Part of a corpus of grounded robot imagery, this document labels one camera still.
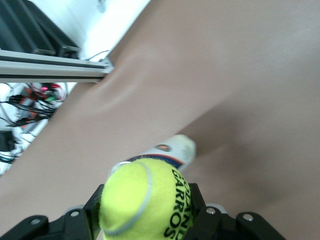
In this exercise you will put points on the black ribbed computer case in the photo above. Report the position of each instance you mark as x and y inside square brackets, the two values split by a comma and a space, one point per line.
[15, 25]

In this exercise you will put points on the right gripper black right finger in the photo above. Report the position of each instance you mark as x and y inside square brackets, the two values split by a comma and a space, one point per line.
[207, 222]

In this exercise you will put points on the green circuit board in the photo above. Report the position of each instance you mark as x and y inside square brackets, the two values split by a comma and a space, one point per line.
[50, 96]

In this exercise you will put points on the blue white tennis ball can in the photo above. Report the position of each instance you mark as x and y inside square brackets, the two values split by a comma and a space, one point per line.
[175, 147]

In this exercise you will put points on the yellow tennis ball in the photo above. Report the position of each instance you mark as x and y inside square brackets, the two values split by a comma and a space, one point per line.
[130, 200]

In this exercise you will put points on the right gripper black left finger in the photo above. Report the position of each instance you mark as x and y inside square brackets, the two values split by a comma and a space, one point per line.
[75, 225]

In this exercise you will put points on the aluminium frame profile with brackets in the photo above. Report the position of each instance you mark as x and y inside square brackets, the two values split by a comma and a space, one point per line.
[50, 67]

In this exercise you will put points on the black zip tie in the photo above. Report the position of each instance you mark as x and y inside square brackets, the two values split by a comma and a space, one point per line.
[100, 53]

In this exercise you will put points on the black power adapter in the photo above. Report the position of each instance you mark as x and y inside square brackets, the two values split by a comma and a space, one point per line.
[6, 141]

